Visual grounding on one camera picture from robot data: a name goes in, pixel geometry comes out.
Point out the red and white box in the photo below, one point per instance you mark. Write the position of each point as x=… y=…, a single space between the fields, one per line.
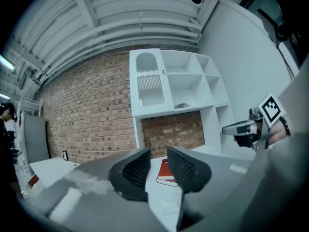
x=33 y=180

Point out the dark red book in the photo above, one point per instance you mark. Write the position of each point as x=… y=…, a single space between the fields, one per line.
x=169 y=183

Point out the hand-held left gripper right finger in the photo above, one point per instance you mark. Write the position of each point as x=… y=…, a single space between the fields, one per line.
x=217 y=178

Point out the small black picture frame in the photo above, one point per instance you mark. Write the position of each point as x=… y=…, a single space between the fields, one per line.
x=64 y=155

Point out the large white desk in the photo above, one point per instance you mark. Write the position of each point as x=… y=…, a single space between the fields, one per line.
x=157 y=190

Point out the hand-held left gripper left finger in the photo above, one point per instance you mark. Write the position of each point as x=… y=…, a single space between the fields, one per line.
x=96 y=190

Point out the small white desk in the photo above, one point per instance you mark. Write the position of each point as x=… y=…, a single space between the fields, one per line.
x=53 y=170

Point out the grey partition panel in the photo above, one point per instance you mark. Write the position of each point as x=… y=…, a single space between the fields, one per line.
x=36 y=139

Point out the fluorescent ceiling light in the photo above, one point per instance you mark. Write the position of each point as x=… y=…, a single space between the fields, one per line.
x=4 y=96
x=7 y=63

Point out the bright red book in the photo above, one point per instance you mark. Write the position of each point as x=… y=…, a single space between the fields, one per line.
x=165 y=169

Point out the white shelf hutch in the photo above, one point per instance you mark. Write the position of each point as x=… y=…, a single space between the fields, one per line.
x=186 y=86

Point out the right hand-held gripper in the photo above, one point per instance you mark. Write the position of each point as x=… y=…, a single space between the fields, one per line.
x=272 y=110

